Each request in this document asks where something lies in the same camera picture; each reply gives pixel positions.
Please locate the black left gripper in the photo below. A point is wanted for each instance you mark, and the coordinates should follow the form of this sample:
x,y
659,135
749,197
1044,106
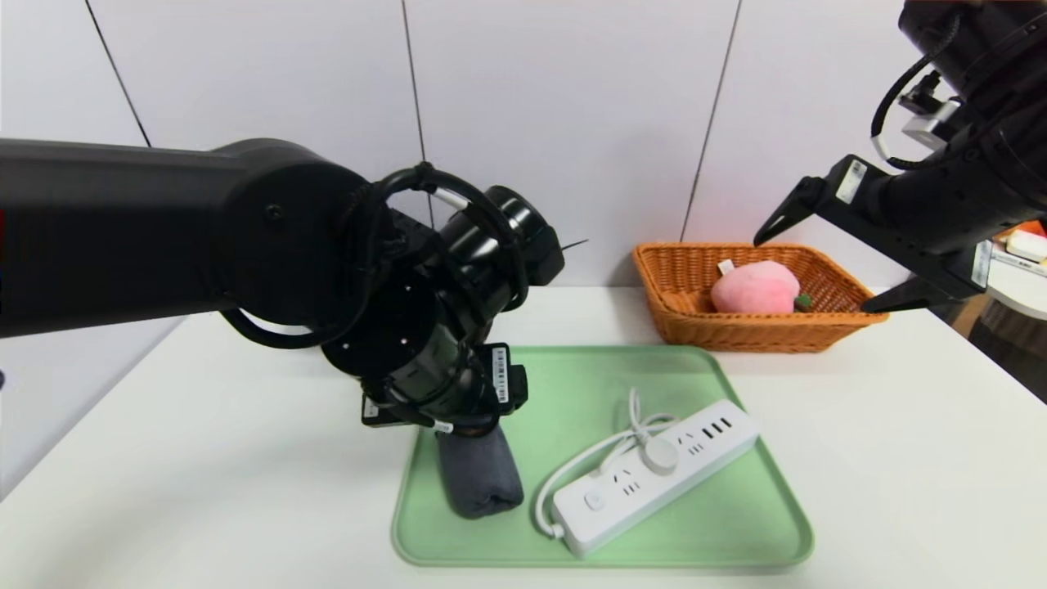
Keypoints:
x,y
501,375

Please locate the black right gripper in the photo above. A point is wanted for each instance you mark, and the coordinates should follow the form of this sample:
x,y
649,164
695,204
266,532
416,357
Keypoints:
x,y
891,219

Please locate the grey towel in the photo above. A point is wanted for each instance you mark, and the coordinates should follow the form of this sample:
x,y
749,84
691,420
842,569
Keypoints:
x,y
483,478

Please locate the pink plush peach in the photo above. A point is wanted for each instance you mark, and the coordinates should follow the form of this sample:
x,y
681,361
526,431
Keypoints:
x,y
752,288

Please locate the black and orange left arm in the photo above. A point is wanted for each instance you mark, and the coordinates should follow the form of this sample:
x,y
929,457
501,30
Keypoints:
x,y
164,229

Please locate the orange wicker basket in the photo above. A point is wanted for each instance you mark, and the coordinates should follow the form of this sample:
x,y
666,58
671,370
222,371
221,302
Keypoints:
x,y
736,331

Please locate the small white box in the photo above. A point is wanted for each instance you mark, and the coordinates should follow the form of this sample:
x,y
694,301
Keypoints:
x,y
1026,245

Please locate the white side table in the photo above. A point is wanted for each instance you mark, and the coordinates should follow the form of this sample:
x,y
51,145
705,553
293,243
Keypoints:
x,y
1022,294

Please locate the light green plastic tray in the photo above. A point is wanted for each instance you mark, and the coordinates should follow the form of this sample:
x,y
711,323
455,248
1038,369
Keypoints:
x,y
703,523

